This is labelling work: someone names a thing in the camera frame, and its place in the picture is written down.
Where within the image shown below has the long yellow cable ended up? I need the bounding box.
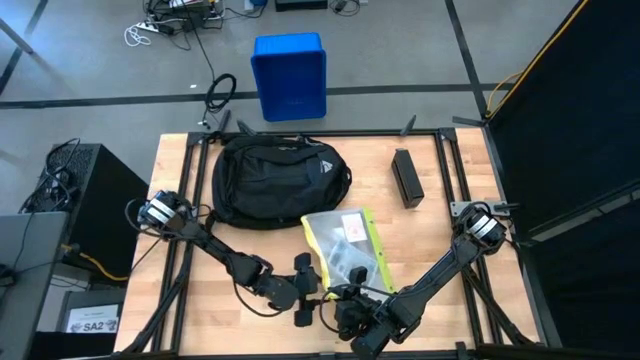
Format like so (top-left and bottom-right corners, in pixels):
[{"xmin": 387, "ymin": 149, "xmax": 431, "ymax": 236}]
[{"xmin": 483, "ymin": 0, "xmax": 590, "ymax": 121}]

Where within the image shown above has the white power strip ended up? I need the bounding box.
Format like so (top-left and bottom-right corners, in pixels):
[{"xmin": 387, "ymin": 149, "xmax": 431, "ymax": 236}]
[{"xmin": 123, "ymin": 19, "xmax": 174, "ymax": 49}]

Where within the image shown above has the floor electronics with cables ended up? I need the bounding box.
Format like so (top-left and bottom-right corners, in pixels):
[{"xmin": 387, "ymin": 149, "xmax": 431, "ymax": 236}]
[{"xmin": 143, "ymin": 0, "xmax": 227, "ymax": 32}]

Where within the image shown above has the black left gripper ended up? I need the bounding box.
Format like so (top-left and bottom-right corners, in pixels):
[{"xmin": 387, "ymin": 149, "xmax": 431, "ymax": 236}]
[{"xmin": 258, "ymin": 251, "xmax": 322, "ymax": 329}]

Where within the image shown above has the black computer tower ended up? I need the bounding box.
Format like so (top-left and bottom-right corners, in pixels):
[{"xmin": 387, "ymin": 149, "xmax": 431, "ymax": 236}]
[{"xmin": 22, "ymin": 143, "xmax": 150, "ymax": 281}]

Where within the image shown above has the black aluminium table frame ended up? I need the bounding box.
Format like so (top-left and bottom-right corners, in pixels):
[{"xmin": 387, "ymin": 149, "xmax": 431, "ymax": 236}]
[{"xmin": 113, "ymin": 108, "xmax": 551, "ymax": 360}]

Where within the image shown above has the coiled black cable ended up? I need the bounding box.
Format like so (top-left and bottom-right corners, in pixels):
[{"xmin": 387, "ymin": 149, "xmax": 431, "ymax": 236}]
[{"xmin": 201, "ymin": 72, "xmax": 238, "ymax": 129}]

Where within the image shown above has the black charger with cable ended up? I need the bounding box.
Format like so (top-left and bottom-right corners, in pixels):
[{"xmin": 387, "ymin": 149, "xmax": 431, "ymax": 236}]
[{"xmin": 329, "ymin": 0, "xmax": 370, "ymax": 16}]

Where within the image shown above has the flat black floor box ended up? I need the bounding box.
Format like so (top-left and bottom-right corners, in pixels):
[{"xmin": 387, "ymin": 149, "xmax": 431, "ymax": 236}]
[{"xmin": 273, "ymin": 0, "xmax": 329, "ymax": 13}]

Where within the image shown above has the short yellow cable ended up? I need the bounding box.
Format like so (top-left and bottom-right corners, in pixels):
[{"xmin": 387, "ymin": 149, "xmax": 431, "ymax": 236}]
[{"xmin": 60, "ymin": 243, "xmax": 132, "ymax": 283}]

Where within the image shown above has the silver bracket plate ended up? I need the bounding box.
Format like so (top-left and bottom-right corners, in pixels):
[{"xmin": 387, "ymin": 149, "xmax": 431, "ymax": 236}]
[{"xmin": 448, "ymin": 199, "xmax": 521, "ymax": 218}]

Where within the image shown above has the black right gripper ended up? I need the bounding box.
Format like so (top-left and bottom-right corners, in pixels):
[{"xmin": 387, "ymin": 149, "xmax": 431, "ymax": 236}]
[{"xmin": 334, "ymin": 266, "xmax": 397, "ymax": 344}]

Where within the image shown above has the blue plastic bin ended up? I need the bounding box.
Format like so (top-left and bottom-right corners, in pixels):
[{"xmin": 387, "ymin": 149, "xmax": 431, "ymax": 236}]
[{"xmin": 249, "ymin": 31, "xmax": 329, "ymax": 123}]

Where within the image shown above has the grey pole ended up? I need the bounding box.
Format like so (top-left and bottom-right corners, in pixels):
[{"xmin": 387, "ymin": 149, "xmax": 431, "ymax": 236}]
[{"xmin": 0, "ymin": 17, "xmax": 36, "ymax": 56}]

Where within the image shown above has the black curtain partition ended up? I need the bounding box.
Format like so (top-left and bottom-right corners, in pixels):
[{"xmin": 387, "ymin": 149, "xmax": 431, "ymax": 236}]
[{"xmin": 482, "ymin": 0, "xmax": 640, "ymax": 360}]

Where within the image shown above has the black backpack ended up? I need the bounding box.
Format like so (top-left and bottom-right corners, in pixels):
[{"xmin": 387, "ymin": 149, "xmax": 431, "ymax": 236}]
[{"xmin": 204, "ymin": 131, "xmax": 354, "ymax": 232}]

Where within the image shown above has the grey desk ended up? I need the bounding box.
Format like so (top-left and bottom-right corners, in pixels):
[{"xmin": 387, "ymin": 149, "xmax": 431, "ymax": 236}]
[{"xmin": 0, "ymin": 210, "xmax": 70, "ymax": 360}]

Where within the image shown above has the dark grey box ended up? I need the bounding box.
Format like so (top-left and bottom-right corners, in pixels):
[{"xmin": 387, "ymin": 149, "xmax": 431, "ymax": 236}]
[{"xmin": 55, "ymin": 288, "xmax": 127, "ymax": 335}]

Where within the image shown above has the white SA2 sign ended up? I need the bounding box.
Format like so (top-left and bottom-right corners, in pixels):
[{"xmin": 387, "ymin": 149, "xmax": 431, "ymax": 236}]
[{"xmin": 64, "ymin": 303, "xmax": 121, "ymax": 335}]

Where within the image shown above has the black weekly pill organizer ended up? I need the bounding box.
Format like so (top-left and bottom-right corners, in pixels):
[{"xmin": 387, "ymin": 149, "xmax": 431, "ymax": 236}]
[{"xmin": 390, "ymin": 147, "xmax": 426, "ymax": 210}]

